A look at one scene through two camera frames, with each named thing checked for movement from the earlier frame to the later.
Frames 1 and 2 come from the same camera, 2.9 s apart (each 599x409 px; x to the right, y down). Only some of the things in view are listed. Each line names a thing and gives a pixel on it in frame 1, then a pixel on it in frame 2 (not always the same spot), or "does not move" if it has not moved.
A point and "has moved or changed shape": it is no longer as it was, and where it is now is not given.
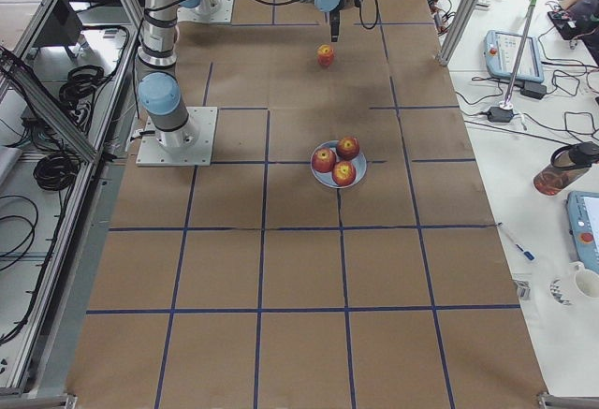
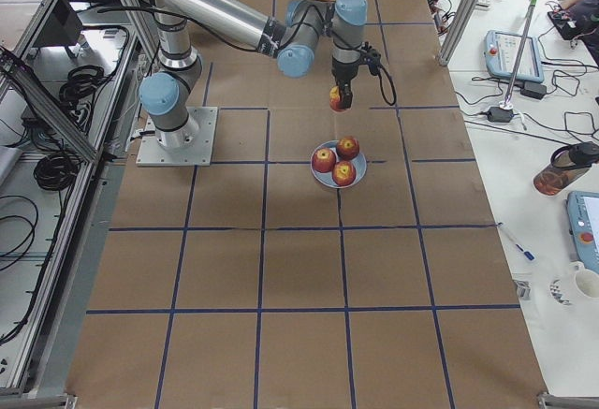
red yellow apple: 326,54 has moved or changed shape
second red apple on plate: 323,160 does not move
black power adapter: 498,114 does not move
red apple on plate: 347,148 does not move
